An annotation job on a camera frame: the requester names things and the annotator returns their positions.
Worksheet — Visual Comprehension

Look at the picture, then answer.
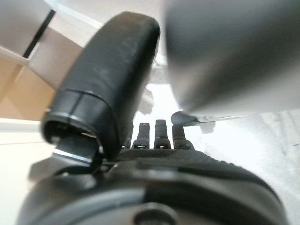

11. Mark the white counter cabinet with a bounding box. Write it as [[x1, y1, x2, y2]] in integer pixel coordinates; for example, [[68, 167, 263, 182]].
[[0, 0, 106, 91]]

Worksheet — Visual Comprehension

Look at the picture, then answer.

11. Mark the white fridge drawer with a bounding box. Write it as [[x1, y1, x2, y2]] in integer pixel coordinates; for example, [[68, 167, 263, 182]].
[[163, 0, 300, 128]]

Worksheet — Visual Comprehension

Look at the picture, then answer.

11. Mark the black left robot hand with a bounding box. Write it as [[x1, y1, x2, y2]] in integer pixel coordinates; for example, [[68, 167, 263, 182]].
[[16, 11, 289, 225]]

